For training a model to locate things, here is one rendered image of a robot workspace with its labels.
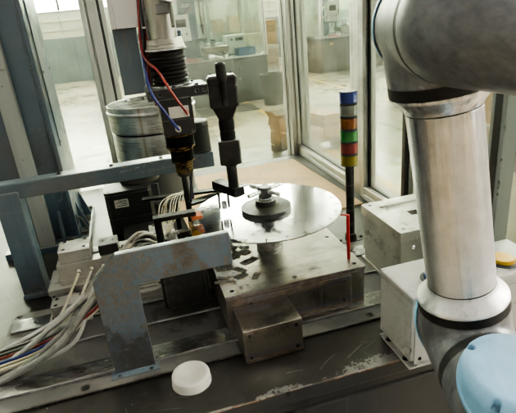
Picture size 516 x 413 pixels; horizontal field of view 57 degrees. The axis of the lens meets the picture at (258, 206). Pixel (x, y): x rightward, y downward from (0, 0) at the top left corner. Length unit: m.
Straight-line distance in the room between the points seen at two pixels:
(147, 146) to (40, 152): 0.33
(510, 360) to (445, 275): 0.12
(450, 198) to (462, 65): 0.19
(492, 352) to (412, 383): 0.43
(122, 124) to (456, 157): 1.24
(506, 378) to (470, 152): 0.24
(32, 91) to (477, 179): 1.18
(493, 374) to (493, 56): 0.34
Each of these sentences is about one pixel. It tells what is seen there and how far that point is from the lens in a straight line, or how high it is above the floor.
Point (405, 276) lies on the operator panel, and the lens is 0.89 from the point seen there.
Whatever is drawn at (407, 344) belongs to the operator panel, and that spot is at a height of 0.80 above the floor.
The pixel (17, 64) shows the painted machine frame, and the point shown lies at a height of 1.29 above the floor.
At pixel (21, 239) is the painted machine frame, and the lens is 1.26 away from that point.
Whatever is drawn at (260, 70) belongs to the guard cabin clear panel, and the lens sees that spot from 2.10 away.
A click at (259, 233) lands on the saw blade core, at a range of 0.94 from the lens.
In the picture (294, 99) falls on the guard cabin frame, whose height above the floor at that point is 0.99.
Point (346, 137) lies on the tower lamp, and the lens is 1.22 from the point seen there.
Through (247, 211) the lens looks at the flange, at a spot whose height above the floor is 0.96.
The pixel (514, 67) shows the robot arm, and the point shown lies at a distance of 0.43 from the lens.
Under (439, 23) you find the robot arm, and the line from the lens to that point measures 0.44.
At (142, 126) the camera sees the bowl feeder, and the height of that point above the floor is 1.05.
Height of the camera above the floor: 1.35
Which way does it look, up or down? 22 degrees down
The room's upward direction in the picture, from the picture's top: 6 degrees counter-clockwise
